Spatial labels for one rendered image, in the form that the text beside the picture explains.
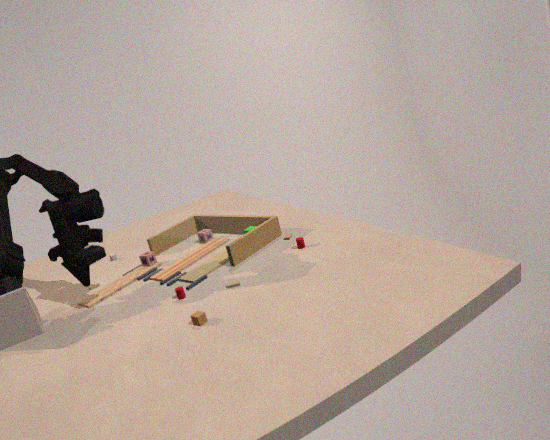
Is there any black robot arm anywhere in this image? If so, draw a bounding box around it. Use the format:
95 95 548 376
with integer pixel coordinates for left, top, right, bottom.
0 154 104 296

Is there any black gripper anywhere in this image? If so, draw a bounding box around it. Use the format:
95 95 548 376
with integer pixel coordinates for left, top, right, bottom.
48 222 106 287

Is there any pale yellow flat strip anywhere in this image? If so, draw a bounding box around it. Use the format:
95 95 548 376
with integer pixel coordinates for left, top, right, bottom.
178 249 229 283

